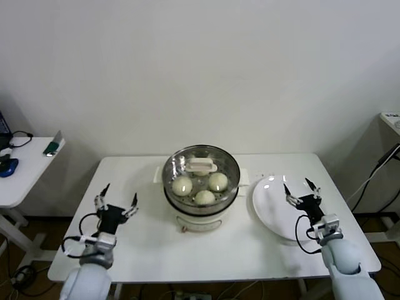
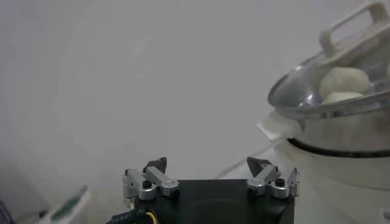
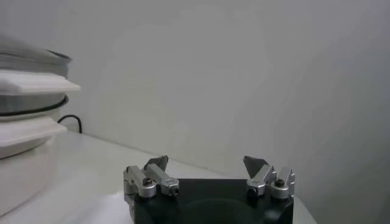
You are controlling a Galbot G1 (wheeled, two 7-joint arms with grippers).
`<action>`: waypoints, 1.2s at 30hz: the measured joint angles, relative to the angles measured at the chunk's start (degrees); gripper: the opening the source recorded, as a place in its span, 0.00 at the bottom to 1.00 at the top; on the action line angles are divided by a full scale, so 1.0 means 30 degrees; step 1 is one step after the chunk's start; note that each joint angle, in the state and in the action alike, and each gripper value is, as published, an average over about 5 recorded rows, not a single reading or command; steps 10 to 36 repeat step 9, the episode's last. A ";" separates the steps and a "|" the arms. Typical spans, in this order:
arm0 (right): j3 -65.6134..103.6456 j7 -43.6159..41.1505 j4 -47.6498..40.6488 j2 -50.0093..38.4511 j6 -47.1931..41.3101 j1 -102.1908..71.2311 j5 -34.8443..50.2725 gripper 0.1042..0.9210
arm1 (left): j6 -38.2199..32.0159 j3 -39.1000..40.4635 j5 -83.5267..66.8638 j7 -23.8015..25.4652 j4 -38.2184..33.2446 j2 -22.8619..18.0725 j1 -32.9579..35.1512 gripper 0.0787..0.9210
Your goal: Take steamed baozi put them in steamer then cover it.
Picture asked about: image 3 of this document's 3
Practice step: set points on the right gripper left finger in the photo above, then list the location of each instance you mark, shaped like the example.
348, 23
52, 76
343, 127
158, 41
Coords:
161, 178

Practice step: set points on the stainless steel steamer basket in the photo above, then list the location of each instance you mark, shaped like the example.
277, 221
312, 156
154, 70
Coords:
30, 83

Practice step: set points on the white electric pot base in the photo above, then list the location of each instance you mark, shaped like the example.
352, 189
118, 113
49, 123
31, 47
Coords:
24, 170

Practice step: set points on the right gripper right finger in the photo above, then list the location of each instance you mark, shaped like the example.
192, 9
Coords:
262, 178

